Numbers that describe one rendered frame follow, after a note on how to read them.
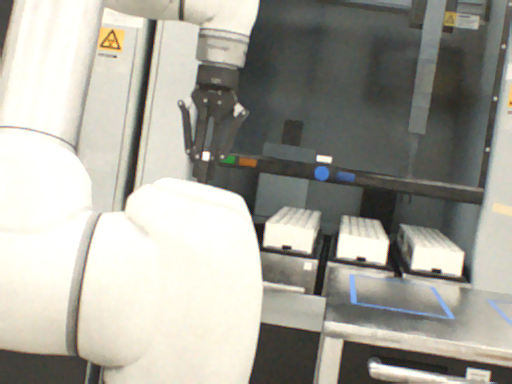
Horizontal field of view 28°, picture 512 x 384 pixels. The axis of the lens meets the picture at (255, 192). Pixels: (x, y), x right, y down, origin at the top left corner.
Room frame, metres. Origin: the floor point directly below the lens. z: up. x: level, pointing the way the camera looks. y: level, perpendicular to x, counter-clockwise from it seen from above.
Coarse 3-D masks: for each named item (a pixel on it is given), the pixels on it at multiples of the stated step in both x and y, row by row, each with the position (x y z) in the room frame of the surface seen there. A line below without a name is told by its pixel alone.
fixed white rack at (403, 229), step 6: (402, 228) 2.52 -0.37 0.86; (408, 228) 2.54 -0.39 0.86; (414, 228) 2.57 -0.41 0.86; (420, 228) 2.61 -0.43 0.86; (426, 228) 2.64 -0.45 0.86; (432, 228) 2.65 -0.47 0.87; (402, 234) 2.47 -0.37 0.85; (420, 234) 2.39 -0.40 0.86; (426, 234) 2.41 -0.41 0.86; (432, 234) 2.45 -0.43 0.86; (438, 234) 2.48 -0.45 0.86; (402, 240) 2.60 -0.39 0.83; (402, 246) 2.42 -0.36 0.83; (402, 252) 2.38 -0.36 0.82
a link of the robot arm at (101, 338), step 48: (144, 192) 1.05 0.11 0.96; (192, 192) 1.03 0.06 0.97; (96, 240) 1.02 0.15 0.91; (144, 240) 1.01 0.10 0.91; (192, 240) 1.00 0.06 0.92; (240, 240) 1.03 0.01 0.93; (96, 288) 1.00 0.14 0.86; (144, 288) 1.00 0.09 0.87; (192, 288) 1.00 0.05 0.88; (240, 288) 1.02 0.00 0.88; (96, 336) 1.01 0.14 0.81; (144, 336) 1.00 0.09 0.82; (192, 336) 1.00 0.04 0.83; (240, 336) 1.03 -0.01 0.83
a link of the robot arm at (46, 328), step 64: (64, 0) 1.13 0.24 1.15; (0, 64) 1.14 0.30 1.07; (64, 64) 1.11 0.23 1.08; (0, 128) 1.08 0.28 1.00; (64, 128) 1.10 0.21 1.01; (0, 192) 1.03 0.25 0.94; (64, 192) 1.05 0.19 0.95; (0, 256) 1.00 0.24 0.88; (64, 256) 1.01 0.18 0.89; (0, 320) 1.01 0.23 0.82; (64, 320) 1.01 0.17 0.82
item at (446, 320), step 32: (352, 288) 1.59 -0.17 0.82; (384, 288) 1.65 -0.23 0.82; (416, 288) 1.71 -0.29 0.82; (448, 288) 1.78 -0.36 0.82; (352, 320) 1.29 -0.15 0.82; (384, 320) 1.33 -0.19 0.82; (416, 320) 1.37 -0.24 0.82; (448, 320) 1.41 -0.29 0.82; (480, 320) 1.45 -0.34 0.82; (320, 352) 1.83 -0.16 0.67; (448, 352) 1.24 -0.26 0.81; (480, 352) 1.24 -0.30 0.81
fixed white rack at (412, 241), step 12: (408, 240) 2.25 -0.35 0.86; (420, 240) 2.19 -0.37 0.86; (432, 240) 2.25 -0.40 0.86; (444, 240) 2.30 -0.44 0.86; (408, 252) 2.28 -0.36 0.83; (420, 252) 2.06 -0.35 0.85; (432, 252) 2.05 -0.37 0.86; (444, 252) 2.05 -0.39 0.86; (456, 252) 2.05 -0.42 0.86; (420, 264) 2.05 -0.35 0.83; (432, 264) 2.05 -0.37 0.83; (444, 264) 2.05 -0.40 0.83; (456, 264) 2.05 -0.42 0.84
